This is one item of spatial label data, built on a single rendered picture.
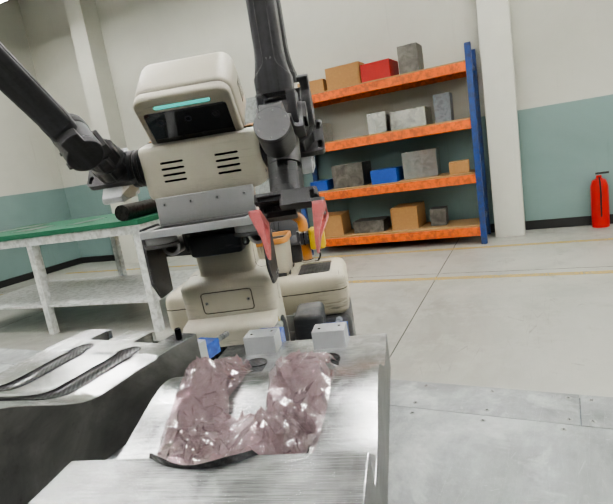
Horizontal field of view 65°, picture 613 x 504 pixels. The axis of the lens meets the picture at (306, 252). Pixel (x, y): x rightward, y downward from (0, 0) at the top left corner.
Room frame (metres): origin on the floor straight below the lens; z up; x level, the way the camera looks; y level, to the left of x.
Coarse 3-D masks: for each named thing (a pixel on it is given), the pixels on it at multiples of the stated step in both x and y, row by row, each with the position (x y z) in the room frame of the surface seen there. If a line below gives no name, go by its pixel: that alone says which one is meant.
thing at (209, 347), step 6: (222, 336) 0.89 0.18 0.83; (198, 342) 0.81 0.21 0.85; (204, 342) 0.81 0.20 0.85; (210, 342) 0.83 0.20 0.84; (216, 342) 0.85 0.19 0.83; (204, 348) 0.81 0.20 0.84; (210, 348) 0.83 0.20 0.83; (216, 348) 0.84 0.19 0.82; (204, 354) 0.81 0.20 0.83; (210, 354) 0.83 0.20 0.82; (216, 354) 0.84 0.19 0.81
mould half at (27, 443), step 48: (192, 336) 0.74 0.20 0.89; (0, 384) 0.67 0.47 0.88; (48, 384) 0.65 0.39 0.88; (96, 384) 0.62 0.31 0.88; (144, 384) 0.64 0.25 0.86; (0, 432) 0.48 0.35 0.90; (48, 432) 0.52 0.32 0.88; (96, 432) 0.57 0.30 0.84; (0, 480) 0.46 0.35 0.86; (48, 480) 0.50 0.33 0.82
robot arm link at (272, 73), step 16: (256, 0) 0.84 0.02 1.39; (272, 0) 0.84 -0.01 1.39; (256, 16) 0.84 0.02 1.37; (272, 16) 0.84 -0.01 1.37; (256, 32) 0.84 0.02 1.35; (272, 32) 0.84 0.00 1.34; (256, 48) 0.84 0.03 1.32; (272, 48) 0.84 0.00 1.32; (256, 64) 0.85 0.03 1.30; (272, 64) 0.84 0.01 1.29; (256, 80) 0.84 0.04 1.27; (272, 80) 0.84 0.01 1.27; (288, 80) 0.84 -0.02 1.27; (256, 96) 0.84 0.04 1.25; (272, 96) 0.89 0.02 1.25; (288, 96) 0.84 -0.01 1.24; (288, 112) 0.84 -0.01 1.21
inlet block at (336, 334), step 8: (336, 320) 0.79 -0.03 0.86; (320, 328) 0.70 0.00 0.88; (328, 328) 0.70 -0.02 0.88; (336, 328) 0.69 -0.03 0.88; (344, 328) 0.69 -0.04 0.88; (312, 336) 0.69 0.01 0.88; (320, 336) 0.69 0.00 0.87; (328, 336) 0.69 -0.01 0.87; (336, 336) 0.68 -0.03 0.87; (344, 336) 0.68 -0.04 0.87; (320, 344) 0.69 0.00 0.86; (328, 344) 0.69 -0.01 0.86; (336, 344) 0.68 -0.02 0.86; (344, 344) 0.68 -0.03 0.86
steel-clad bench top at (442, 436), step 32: (0, 352) 1.11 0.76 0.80; (32, 352) 1.07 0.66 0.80; (416, 384) 0.64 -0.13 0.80; (448, 384) 0.62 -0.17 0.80; (416, 416) 0.56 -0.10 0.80; (448, 416) 0.55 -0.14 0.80; (480, 416) 0.53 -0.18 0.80; (512, 416) 0.52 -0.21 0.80; (544, 416) 0.51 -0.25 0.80; (576, 416) 0.50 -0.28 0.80; (608, 416) 0.49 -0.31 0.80; (416, 448) 0.49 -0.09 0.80; (448, 448) 0.48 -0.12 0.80; (480, 448) 0.47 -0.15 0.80; (512, 448) 0.47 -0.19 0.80; (544, 448) 0.46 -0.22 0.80; (576, 448) 0.45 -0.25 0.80; (608, 448) 0.44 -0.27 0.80; (416, 480) 0.44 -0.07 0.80; (448, 480) 0.43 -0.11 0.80; (480, 480) 0.42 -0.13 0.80; (512, 480) 0.42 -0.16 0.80; (544, 480) 0.41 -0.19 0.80; (576, 480) 0.40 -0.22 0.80; (608, 480) 0.40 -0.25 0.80
